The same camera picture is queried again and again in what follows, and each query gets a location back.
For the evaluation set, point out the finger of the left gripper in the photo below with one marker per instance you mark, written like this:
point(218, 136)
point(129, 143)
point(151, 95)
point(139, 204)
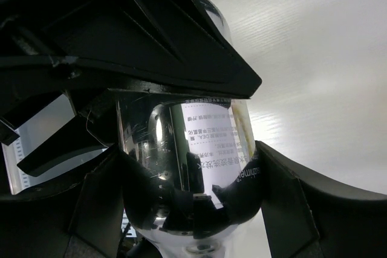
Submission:
point(170, 42)
point(93, 127)

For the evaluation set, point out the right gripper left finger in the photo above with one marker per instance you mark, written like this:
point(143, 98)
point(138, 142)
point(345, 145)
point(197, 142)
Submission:
point(77, 214)

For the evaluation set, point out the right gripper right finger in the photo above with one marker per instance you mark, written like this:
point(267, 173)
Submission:
point(307, 214)

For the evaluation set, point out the slotted cable duct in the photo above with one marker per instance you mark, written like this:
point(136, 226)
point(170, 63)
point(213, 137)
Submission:
point(13, 155)

